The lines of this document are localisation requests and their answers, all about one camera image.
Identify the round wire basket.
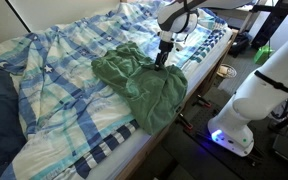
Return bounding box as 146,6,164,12
217,63,238,80

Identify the white desk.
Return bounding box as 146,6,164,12
213,5,262,33

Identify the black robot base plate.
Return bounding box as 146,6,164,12
183,94,288,180

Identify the blue plaid duvet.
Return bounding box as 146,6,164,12
0,0,229,180

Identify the black bag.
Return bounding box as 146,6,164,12
228,31,252,58

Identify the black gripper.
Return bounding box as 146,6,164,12
154,39,175,70

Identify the green cloth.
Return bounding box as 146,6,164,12
91,41,189,136

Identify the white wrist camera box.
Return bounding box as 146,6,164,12
172,39,187,53

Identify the black metal frame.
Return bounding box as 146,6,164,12
250,0,288,50

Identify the black tripod stand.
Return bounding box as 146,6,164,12
267,105,288,134

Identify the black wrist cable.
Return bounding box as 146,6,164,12
182,0,199,35

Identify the bright green bag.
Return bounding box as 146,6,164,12
253,44,275,66

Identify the wooden bed frame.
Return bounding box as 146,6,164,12
115,29,240,180

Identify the red black clamp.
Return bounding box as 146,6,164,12
193,94,213,109
176,113,194,131

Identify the white mattress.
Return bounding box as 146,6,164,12
85,28,234,180

